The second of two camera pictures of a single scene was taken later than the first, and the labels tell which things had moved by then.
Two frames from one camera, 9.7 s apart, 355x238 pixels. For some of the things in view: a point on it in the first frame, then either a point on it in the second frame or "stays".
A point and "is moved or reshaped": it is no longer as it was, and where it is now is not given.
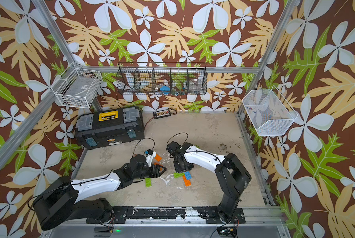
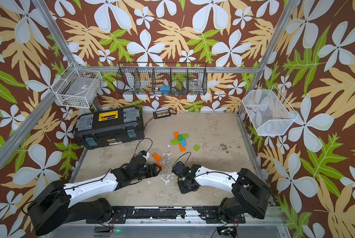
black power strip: x=161 y=113 stays
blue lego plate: x=187 y=175 is moved or reshaped
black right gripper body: x=180 y=168 → x=183 y=187
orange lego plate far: x=157 y=157 stays
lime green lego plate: x=177 y=175 is moved or reshaped
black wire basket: x=161 y=78 stays
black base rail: x=211 y=214 stays
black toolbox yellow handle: x=105 y=128 stays
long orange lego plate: x=187 y=182 is moved or reshaped
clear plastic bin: x=268 y=112 stays
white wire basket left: x=77 y=87 stays
